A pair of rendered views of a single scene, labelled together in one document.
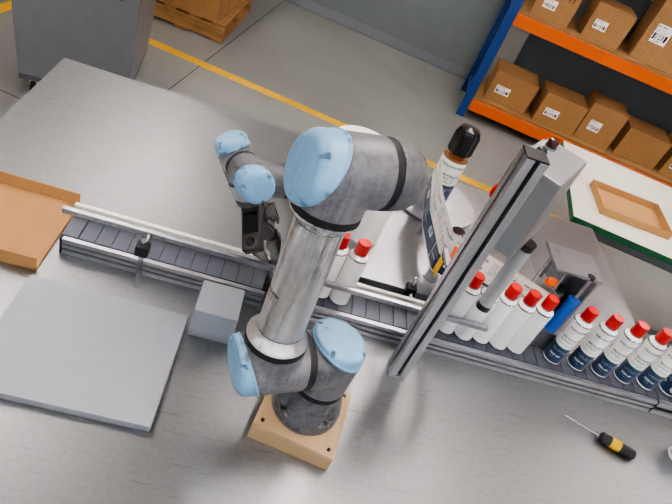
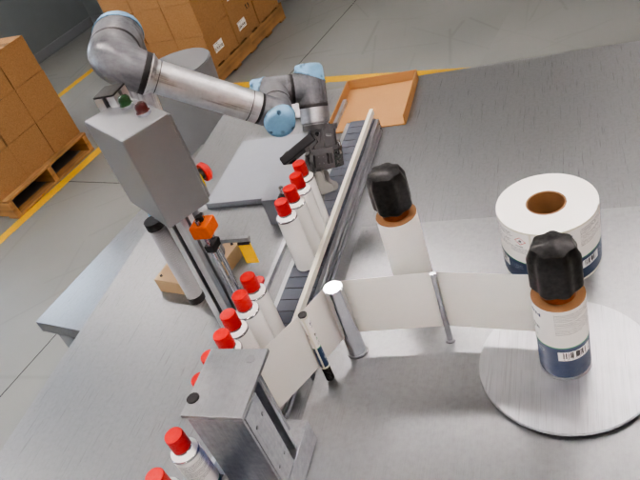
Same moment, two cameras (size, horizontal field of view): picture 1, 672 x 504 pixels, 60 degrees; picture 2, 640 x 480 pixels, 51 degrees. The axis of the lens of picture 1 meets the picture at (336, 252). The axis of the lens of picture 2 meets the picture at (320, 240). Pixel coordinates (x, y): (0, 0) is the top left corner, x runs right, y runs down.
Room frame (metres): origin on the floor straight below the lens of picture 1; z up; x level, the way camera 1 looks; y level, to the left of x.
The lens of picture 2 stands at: (2.01, -1.04, 1.91)
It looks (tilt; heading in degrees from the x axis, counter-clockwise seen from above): 36 degrees down; 130
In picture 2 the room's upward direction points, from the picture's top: 21 degrees counter-clockwise
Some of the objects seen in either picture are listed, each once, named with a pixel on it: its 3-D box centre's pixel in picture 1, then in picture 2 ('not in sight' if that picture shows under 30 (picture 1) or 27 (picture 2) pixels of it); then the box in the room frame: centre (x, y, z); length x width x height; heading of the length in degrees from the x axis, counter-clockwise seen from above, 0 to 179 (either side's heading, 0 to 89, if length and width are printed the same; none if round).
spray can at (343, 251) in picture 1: (331, 264); (302, 220); (1.12, 0.00, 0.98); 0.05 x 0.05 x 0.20
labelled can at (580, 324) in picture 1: (571, 334); (197, 469); (1.26, -0.67, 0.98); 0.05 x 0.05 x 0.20
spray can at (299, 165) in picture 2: not in sight; (310, 195); (1.09, 0.10, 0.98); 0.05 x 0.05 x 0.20
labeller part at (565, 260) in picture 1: (574, 262); (225, 382); (1.34, -0.58, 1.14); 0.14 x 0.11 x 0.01; 102
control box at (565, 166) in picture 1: (527, 196); (150, 160); (1.10, -0.31, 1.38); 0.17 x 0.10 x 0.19; 157
